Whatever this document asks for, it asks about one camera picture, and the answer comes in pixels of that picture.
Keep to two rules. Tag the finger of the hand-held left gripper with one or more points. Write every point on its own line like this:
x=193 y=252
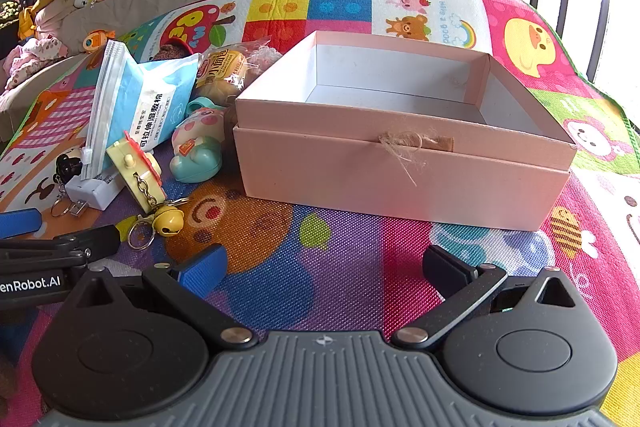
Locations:
x=17 y=223
x=75 y=241

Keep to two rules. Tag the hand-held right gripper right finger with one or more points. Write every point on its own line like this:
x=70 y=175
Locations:
x=442 y=269

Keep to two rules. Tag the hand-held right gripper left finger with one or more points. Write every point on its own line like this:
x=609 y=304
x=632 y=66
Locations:
x=205 y=268

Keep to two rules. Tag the white battery charger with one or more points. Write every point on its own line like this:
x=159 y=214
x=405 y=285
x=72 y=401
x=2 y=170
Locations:
x=95 y=194

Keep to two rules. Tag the pink cardboard box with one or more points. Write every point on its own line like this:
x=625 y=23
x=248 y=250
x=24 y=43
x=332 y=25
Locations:
x=400 y=177

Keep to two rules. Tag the blue white zip pouch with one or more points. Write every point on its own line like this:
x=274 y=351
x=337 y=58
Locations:
x=150 y=99

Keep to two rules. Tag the yellow bread packet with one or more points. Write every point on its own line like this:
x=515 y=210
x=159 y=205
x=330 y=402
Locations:
x=220 y=67

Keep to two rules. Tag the brown crocheted item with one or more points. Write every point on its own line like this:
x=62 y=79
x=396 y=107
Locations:
x=170 y=52

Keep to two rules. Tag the small silver adapter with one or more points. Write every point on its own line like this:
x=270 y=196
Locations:
x=80 y=208

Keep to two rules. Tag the gold bell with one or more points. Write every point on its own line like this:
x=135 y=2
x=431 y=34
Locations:
x=167 y=219

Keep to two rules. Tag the colourful printed play mat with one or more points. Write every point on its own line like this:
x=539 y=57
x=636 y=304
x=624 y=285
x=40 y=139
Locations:
x=325 y=257

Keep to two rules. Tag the pink teal pig toy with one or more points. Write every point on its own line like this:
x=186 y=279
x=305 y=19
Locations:
x=197 y=147

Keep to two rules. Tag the teal plastic toy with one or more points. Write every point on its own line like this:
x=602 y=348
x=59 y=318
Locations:
x=202 y=104

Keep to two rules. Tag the pink floral cloth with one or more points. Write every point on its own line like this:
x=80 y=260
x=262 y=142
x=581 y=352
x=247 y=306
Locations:
x=32 y=57

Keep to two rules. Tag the orange fish plush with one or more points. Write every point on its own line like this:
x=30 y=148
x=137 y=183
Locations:
x=97 y=41

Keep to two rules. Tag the clear plastic packet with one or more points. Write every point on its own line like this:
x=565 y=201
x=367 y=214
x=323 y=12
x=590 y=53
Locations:
x=262 y=57

